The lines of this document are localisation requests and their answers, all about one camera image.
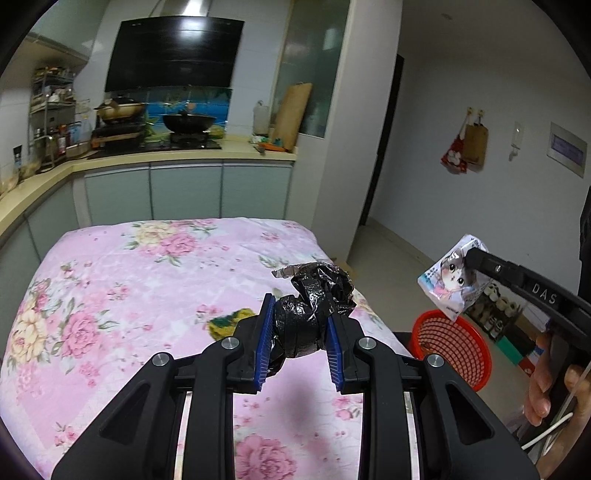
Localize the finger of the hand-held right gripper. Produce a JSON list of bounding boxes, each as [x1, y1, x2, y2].
[[464, 247, 527, 294]]

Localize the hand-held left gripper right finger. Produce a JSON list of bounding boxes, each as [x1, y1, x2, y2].
[[325, 314, 541, 480]]

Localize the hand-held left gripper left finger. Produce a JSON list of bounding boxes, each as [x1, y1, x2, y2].
[[51, 293, 278, 480]]

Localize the cartoon print snack packet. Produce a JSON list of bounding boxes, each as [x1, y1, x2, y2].
[[416, 234, 492, 322]]

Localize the black plastic bag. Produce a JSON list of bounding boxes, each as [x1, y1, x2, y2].
[[270, 261, 356, 377]]

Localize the red plastic basket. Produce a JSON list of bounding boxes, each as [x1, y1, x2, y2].
[[411, 310, 492, 392]]

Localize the person's right hand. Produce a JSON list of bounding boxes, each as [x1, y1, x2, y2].
[[524, 332, 591, 468]]

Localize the shoe rack with shoes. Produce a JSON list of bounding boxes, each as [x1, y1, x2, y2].
[[464, 281, 527, 342]]

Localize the yellow green sponge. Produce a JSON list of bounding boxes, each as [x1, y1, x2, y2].
[[208, 308, 257, 337]]

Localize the green box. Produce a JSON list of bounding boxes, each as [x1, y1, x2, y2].
[[496, 335, 525, 365]]

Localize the red hanging bag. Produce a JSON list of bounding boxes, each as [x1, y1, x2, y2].
[[440, 108, 474, 175]]

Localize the brown paper bag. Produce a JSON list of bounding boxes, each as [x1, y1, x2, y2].
[[463, 108, 489, 169]]

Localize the pink floral blanket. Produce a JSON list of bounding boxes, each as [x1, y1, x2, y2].
[[0, 218, 416, 480]]

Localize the kitchen counter with cabinets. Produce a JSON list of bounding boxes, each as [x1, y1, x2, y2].
[[0, 134, 298, 278]]

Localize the orange and green vegetables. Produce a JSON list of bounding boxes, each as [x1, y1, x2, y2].
[[252, 136, 287, 153]]

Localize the clear plastic bottle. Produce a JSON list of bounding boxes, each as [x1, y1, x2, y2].
[[252, 100, 271, 137]]

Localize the black gas stove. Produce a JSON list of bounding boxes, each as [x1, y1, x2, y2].
[[88, 122, 225, 153]]

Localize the wooden cutting board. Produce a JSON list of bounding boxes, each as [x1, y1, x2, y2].
[[273, 82, 313, 152]]

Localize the black wok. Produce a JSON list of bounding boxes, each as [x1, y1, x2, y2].
[[161, 110, 218, 134]]

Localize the blue backsplash picture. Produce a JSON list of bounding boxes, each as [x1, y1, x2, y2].
[[143, 87, 232, 138]]

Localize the frosted glass partition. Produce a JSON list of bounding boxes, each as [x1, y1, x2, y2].
[[270, 0, 352, 139]]

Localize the gold cooking pot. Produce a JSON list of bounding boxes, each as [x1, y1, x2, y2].
[[93, 97, 147, 125]]

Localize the black range hood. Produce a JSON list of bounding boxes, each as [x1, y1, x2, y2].
[[104, 0, 245, 93]]

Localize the metal spice rack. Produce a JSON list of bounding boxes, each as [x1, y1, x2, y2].
[[28, 65, 93, 174]]

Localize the pale green upper cabinet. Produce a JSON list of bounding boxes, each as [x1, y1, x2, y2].
[[0, 34, 89, 93]]

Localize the white cable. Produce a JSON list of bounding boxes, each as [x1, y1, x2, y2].
[[521, 364, 591, 450]]

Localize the grey wall panel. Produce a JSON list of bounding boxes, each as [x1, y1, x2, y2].
[[546, 121, 589, 178]]

